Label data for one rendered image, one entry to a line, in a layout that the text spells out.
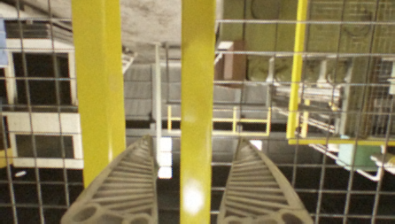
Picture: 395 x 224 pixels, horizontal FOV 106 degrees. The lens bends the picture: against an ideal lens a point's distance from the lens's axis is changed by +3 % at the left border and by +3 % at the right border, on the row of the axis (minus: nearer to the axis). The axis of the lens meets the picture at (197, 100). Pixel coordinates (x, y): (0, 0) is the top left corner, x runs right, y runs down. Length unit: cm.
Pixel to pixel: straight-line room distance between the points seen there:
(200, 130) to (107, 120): 14
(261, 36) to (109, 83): 202
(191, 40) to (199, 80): 6
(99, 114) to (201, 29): 20
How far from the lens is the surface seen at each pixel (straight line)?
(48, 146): 915
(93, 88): 27
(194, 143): 24
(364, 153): 284
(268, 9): 224
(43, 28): 469
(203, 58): 23
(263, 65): 218
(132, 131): 1181
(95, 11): 29
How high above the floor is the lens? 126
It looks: 7 degrees up
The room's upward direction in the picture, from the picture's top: 179 degrees counter-clockwise
